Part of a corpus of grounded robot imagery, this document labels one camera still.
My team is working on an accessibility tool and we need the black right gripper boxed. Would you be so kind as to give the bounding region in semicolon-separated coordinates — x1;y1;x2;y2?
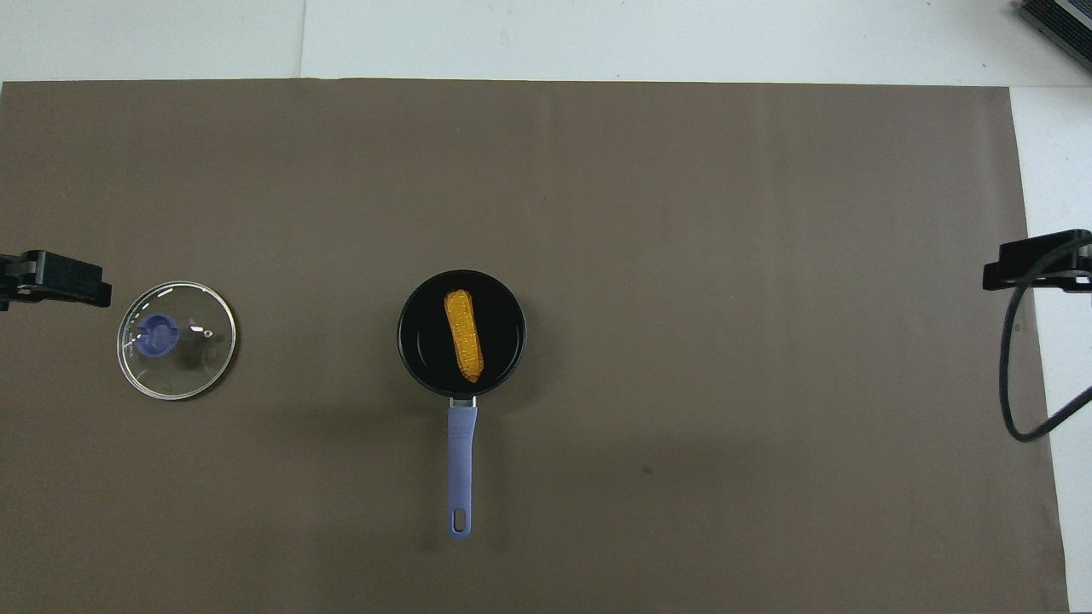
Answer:
982;229;1092;293

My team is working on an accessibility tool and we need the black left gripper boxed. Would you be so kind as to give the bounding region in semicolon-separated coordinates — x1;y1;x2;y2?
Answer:
0;249;113;313

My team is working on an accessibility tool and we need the yellow corn cob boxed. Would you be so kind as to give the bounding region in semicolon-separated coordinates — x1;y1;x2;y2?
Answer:
443;288;486;384

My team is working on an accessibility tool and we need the dark grey ribbed device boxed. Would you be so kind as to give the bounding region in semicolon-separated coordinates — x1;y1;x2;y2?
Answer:
1015;0;1092;74

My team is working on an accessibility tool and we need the brown table mat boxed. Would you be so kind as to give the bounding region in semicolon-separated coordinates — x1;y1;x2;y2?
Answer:
0;78;1071;614

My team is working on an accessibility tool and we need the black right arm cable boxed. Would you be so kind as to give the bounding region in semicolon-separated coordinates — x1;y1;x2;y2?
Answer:
999;247;1092;443

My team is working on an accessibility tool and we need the dark blue pot with handle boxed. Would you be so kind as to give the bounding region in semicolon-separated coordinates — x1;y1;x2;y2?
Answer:
396;269;528;541

